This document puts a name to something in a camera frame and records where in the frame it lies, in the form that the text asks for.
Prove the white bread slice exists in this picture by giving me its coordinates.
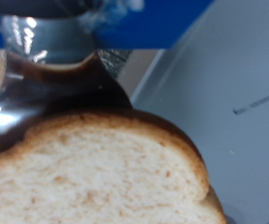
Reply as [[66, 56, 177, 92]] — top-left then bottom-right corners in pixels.
[[0, 108, 229, 224]]

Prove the spatula with blue block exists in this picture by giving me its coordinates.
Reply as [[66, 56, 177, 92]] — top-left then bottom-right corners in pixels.
[[0, 0, 215, 157]]

